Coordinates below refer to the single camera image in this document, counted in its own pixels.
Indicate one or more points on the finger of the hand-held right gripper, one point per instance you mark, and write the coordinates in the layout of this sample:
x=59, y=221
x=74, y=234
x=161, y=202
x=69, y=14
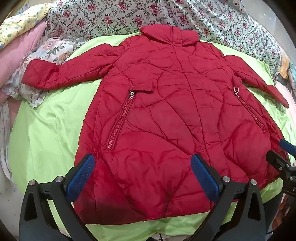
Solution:
x=276, y=158
x=286, y=144

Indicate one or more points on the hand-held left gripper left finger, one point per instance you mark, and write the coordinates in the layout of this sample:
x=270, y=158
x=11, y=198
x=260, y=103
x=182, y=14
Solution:
x=82, y=176

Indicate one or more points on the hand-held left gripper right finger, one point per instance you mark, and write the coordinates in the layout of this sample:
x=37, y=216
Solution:
x=204, y=176

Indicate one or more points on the red quilted coat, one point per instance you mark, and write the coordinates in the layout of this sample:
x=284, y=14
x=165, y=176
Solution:
x=166, y=111

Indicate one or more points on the lime green bed sheet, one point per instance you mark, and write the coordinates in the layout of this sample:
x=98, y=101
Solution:
x=50, y=129

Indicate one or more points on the pastel floral ruffled pillow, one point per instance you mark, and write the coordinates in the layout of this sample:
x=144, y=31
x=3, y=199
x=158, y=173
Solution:
x=48, y=49

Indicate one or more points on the pink pillow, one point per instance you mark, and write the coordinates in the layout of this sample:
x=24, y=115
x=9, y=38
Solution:
x=20, y=51

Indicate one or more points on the rose print floral sheet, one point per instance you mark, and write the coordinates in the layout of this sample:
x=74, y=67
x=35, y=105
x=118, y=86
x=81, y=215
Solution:
x=111, y=16

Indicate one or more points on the yellow floral quilt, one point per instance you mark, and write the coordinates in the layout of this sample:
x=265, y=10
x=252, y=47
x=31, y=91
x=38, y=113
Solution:
x=17, y=25

